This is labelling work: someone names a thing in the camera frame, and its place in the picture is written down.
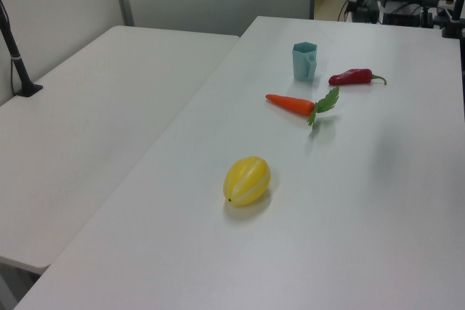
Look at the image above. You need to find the teal hexagonal mug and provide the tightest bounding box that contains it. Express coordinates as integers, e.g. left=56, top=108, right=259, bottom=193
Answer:
left=292, top=42, right=320, bottom=83

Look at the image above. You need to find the yellow striped melon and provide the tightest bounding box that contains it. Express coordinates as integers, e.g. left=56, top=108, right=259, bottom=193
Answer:
left=222, top=156, right=272, bottom=208

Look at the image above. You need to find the orange carrot with green leaves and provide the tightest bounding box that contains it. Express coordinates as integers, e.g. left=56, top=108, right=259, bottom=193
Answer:
left=265, top=86, right=341, bottom=131

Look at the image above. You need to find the red chili pepper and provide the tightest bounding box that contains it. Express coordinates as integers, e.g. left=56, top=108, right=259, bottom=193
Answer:
left=328, top=68, right=388, bottom=87

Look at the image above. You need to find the white side table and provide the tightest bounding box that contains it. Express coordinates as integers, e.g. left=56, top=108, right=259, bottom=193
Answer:
left=0, top=25, right=241, bottom=274

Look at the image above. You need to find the black camera stand pole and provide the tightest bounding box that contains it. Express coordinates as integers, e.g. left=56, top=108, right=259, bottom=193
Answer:
left=0, top=0, right=44, bottom=98
left=440, top=0, right=465, bottom=39

